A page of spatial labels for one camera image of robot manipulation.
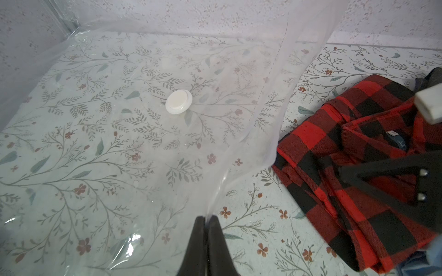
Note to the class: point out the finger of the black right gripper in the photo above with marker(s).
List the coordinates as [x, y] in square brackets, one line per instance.
[411, 185]

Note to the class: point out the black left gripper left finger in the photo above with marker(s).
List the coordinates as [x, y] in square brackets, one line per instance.
[195, 258]

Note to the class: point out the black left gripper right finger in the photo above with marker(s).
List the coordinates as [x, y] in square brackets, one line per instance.
[220, 262]

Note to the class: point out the red black plaid shirt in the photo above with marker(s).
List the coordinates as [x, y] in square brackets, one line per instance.
[375, 120]

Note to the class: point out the clear plastic vacuum bag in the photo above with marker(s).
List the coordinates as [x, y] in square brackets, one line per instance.
[115, 139]

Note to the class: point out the light blue folded shirt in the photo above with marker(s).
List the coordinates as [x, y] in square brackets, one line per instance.
[426, 261]

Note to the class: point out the dark grey striped folded shirt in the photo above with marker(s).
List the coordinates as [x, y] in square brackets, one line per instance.
[432, 79]

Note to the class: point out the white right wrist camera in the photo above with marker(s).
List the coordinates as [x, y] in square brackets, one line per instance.
[429, 104]

